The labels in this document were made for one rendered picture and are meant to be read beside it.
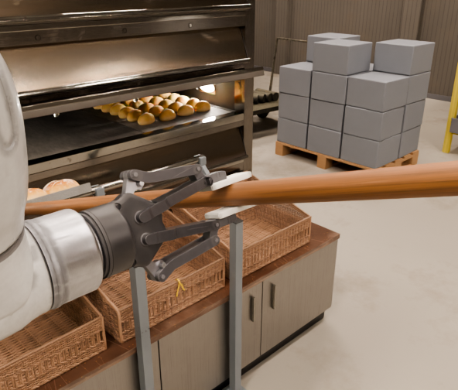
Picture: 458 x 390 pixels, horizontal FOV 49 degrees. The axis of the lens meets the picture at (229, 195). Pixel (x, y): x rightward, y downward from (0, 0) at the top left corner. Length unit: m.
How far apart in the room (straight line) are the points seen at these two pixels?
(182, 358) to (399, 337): 1.35
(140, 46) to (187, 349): 1.31
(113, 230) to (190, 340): 1.71
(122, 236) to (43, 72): 1.60
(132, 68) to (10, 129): 1.89
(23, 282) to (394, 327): 2.80
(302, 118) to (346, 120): 0.55
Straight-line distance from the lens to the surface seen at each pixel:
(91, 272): 0.50
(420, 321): 3.24
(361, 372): 2.81
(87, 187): 1.64
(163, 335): 2.07
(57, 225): 0.50
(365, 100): 4.93
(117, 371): 2.03
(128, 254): 0.53
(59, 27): 2.09
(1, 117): 0.36
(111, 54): 2.22
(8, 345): 2.14
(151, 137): 2.38
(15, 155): 0.38
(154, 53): 2.33
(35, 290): 0.48
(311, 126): 5.34
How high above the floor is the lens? 1.86
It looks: 24 degrees down
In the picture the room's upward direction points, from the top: straight up
